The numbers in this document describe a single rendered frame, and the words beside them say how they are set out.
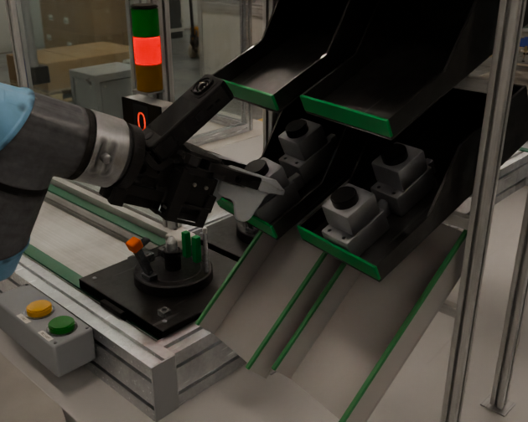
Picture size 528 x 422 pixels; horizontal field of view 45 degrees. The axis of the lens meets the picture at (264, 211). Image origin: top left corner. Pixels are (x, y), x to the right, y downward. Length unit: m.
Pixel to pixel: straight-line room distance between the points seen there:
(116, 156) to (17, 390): 0.57
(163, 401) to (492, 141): 0.60
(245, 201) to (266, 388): 0.41
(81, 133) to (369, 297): 0.43
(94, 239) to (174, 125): 0.78
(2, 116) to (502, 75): 0.49
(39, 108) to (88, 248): 0.81
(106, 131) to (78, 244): 0.80
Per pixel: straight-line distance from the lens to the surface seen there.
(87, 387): 1.10
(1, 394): 1.13
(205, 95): 0.70
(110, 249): 1.39
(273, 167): 0.79
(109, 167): 0.65
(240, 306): 0.94
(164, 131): 0.69
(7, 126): 0.61
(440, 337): 1.22
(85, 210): 1.53
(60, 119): 0.63
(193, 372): 1.02
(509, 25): 0.70
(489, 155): 0.73
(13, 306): 1.15
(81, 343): 1.06
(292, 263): 0.92
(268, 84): 0.79
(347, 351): 0.84
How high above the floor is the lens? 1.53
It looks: 24 degrees down
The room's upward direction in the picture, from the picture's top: straight up
